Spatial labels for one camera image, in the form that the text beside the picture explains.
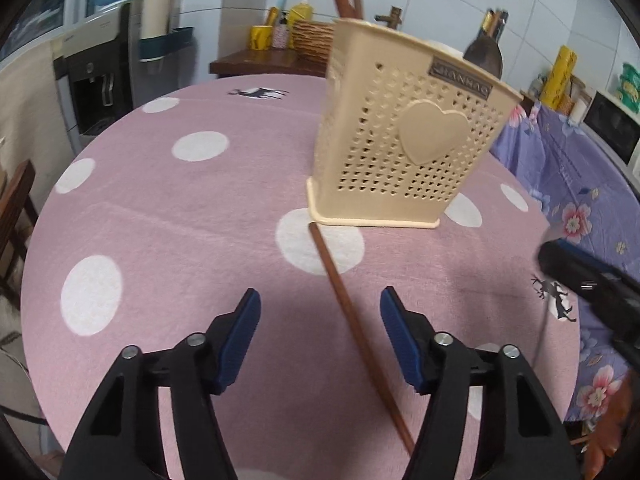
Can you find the large steel spoon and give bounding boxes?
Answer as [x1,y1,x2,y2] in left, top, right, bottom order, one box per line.
[463,35,503,79]

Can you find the dark chopstick gold band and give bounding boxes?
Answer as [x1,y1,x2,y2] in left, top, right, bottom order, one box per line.
[478,9,502,41]

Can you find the person's right hand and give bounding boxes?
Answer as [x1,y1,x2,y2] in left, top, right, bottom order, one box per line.
[585,370,639,480]

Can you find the purple floral cloth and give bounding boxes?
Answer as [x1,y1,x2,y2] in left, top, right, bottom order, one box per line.
[490,103,639,422]

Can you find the white microwave oven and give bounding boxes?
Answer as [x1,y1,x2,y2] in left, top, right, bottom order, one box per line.
[582,91,639,168]

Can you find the green stacked cups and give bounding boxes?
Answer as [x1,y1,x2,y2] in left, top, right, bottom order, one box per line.
[615,63,640,113]

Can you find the pink polka dot tablecloth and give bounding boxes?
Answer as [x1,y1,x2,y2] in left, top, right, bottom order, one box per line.
[22,76,578,479]

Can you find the small wooden stool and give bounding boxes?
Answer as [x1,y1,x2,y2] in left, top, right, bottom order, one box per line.
[0,159,38,311]

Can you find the yellow rolled packet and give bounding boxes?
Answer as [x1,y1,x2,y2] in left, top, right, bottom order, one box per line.
[539,46,577,110]

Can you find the cream plastic utensil holder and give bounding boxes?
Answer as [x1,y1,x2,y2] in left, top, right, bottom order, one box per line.
[306,18,522,229]

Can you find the brown white rice cooker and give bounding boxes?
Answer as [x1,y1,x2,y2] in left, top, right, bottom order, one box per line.
[426,40,463,60]

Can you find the brass faucet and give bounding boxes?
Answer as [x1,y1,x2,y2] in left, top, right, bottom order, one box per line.
[374,6,402,30]

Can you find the grey water dispenser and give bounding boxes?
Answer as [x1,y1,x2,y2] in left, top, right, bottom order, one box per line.
[52,1,181,154]

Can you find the dark wooden counter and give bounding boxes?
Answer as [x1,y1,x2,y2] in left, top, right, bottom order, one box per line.
[208,50,326,78]

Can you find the yellow mug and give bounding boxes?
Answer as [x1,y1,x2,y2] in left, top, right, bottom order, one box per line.
[250,25,273,51]

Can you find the yellow soap dispenser bottle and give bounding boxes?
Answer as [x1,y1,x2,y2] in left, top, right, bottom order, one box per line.
[288,0,314,36]

